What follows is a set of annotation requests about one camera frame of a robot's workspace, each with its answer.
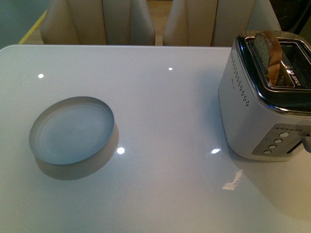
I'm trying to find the silver two-slot toaster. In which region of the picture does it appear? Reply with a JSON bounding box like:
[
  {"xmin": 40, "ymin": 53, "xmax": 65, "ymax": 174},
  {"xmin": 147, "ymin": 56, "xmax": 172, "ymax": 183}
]
[{"xmin": 218, "ymin": 31, "xmax": 311, "ymax": 162}]

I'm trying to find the slice of brown bread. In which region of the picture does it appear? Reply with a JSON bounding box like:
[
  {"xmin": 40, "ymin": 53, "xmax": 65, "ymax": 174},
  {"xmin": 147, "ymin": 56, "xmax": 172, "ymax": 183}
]
[{"xmin": 254, "ymin": 31, "xmax": 282, "ymax": 85}]

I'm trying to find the grey round plate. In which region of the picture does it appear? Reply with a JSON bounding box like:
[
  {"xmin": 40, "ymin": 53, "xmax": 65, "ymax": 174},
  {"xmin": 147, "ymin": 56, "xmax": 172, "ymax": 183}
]
[{"xmin": 29, "ymin": 96, "xmax": 115, "ymax": 165}]

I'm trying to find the right beige chair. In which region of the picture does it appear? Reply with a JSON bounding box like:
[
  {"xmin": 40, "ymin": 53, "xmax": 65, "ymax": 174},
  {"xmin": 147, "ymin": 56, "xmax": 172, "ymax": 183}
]
[{"xmin": 163, "ymin": 0, "xmax": 281, "ymax": 47}]

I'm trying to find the beige chair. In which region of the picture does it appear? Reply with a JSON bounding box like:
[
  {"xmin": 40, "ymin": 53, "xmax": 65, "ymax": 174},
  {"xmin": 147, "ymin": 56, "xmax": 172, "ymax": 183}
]
[
  {"xmin": 163, "ymin": 0, "xmax": 281, "ymax": 47},
  {"xmin": 41, "ymin": 0, "xmax": 156, "ymax": 46}
]

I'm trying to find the left beige chair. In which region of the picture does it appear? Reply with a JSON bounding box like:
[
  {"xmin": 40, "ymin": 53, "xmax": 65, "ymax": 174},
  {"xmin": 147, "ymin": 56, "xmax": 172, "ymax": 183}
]
[{"xmin": 41, "ymin": 0, "xmax": 156, "ymax": 46}]

